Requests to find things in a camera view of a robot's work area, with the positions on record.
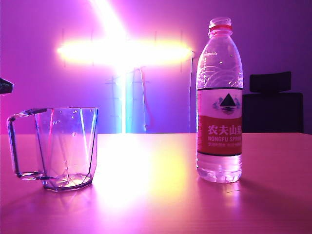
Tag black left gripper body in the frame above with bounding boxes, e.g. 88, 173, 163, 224
0, 78, 15, 95

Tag clear water bottle red label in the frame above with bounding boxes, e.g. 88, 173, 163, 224
196, 16, 244, 184

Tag transparent faceted plastic mug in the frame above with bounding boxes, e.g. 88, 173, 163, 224
7, 107, 99, 192

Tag horizontal glowing light strip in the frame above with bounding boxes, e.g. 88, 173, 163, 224
57, 39, 191, 66

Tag diagonal glowing light strip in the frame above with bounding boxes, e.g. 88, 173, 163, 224
89, 0, 129, 41

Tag black office chair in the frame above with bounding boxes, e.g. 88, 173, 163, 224
241, 71, 305, 134

